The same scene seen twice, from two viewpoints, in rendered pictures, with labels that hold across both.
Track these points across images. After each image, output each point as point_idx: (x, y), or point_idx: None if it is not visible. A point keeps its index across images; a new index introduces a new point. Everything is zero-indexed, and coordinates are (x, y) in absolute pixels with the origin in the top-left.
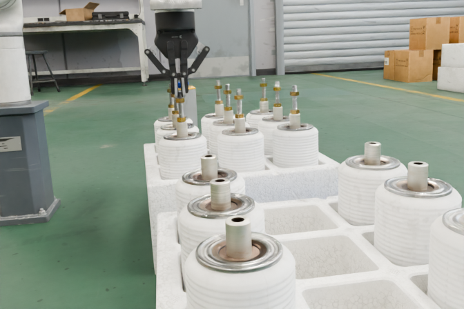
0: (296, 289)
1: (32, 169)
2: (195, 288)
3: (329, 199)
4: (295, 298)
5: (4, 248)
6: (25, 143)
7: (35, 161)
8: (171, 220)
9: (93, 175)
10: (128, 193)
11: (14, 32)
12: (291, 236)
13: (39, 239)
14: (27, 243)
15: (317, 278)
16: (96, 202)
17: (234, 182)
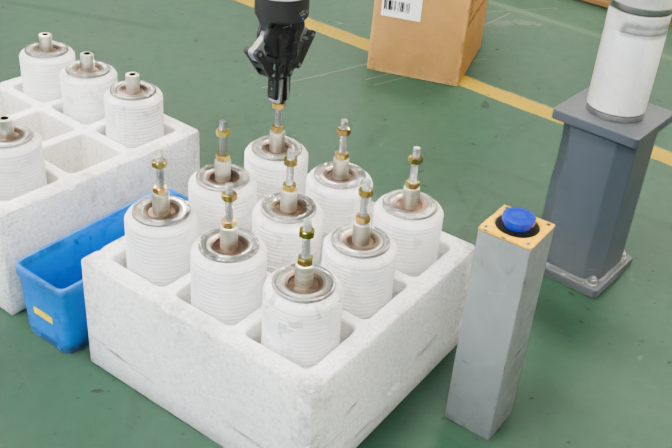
0: (35, 105)
1: (549, 193)
2: None
3: (61, 182)
4: (33, 101)
5: (468, 218)
6: (557, 156)
7: (553, 186)
8: (174, 126)
9: None
10: (565, 365)
11: (615, 1)
12: (65, 135)
13: (464, 239)
14: (462, 230)
15: (27, 112)
16: (556, 322)
17: (107, 91)
